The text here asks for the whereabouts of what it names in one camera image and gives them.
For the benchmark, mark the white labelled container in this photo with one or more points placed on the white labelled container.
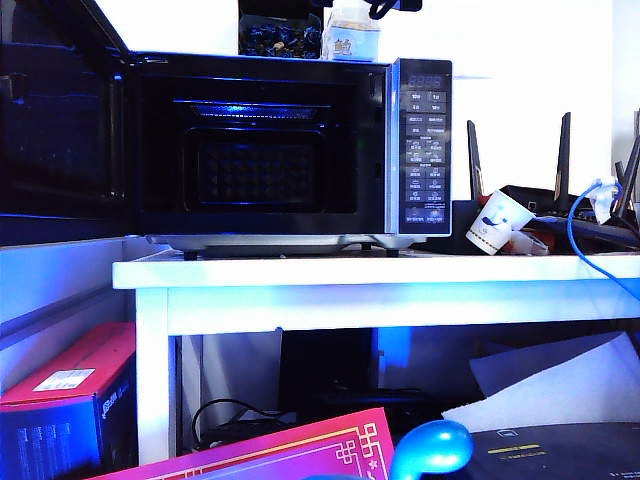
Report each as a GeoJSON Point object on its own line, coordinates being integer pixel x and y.
{"type": "Point", "coordinates": [352, 40]}

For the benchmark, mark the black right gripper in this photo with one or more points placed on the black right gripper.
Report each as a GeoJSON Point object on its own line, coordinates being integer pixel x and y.
{"type": "Point", "coordinates": [400, 5]}

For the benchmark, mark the red and blue carton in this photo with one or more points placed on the red and blue carton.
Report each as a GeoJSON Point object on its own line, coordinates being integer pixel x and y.
{"type": "Point", "coordinates": [60, 425]}

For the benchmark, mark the black glass microwave door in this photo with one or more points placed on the black glass microwave door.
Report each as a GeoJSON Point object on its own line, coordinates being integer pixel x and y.
{"type": "Point", "coordinates": [55, 125]}

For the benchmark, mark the red white small pack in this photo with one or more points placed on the red white small pack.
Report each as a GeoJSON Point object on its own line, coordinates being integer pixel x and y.
{"type": "Point", "coordinates": [530, 245]}

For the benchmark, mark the black Midea microwave oven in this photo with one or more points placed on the black Midea microwave oven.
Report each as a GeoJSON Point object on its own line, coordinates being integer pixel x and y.
{"type": "Point", "coordinates": [425, 150]}

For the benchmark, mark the black router with antennas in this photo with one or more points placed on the black router with antennas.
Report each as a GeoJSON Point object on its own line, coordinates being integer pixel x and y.
{"type": "Point", "coordinates": [545, 200]}

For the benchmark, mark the white table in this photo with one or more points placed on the white table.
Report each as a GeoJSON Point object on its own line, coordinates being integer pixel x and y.
{"type": "Point", "coordinates": [300, 272]}

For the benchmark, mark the black box of blue flowers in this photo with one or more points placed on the black box of blue flowers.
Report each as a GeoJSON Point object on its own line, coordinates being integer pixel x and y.
{"type": "Point", "coordinates": [280, 37]}

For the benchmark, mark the magenta box gold pattern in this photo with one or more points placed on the magenta box gold pattern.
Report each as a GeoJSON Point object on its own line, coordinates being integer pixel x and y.
{"type": "Point", "coordinates": [300, 450]}

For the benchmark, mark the black box yellow label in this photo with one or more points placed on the black box yellow label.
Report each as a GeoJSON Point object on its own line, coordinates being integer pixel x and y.
{"type": "Point", "coordinates": [575, 450]}

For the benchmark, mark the white foam sheet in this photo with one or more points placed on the white foam sheet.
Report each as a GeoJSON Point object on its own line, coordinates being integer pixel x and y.
{"type": "Point", "coordinates": [565, 385]}

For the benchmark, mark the office partition panel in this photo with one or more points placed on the office partition panel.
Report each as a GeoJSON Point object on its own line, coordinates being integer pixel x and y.
{"type": "Point", "coordinates": [50, 280]}

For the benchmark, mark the white paper cup blue print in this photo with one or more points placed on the white paper cup blue print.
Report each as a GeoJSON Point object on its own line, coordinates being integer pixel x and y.
{"type": "Point", "coordinates": [495, 225]}

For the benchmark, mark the glossy blue rounded knob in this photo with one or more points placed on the glossy blue rounded knob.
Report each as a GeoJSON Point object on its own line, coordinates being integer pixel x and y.
{"type": "Point", "coordinates": [430, 447]}

